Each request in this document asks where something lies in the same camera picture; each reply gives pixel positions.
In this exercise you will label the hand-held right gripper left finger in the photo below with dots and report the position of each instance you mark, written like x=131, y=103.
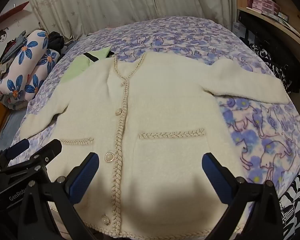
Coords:
x=83, y=177

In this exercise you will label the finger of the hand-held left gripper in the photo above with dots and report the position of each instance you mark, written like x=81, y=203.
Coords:
x=18, y=148
x=48, y=151

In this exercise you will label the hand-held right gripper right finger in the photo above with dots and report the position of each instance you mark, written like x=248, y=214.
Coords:
x=215, y=175

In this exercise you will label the white fuzzy cardigan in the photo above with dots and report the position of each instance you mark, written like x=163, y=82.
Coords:
x=165, y=110

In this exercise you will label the grey clothes pile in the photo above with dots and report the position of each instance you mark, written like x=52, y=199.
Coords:
x=15, y=46

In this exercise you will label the dark clothes pile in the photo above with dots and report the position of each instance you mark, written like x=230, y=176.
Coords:
x=56, y=41

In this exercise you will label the grey blue bed sheet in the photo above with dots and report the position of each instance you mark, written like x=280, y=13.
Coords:
x=7, y=127

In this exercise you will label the rolled blue floral quilt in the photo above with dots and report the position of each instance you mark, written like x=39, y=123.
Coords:
x=22, y=62

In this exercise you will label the zebra striped cloth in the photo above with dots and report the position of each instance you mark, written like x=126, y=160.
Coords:
x=295, y=210

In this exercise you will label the light green garment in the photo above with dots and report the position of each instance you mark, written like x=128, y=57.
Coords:
x=80, y=67

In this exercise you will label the black white patterned cloth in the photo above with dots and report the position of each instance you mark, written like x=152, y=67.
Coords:
x=262, y=52

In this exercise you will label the purple cat-print blanket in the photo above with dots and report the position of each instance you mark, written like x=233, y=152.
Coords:
x=177, y=37

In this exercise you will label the white labelled box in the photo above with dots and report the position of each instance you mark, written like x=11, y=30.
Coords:
x=237, y=30

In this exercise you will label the beige patterned curtain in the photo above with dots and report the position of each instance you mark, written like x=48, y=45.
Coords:
x=115, y=2

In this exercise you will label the small colourful card box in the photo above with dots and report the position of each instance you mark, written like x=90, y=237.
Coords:
x=283, y=16

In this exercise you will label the stack of pink boxes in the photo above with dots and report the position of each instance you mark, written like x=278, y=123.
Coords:
x=266, y=5

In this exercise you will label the cartoon head wall sticker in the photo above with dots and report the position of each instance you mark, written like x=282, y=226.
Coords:
x=1, y=36

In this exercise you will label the red wall shelf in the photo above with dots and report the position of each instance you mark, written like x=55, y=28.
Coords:
x=17, y=8

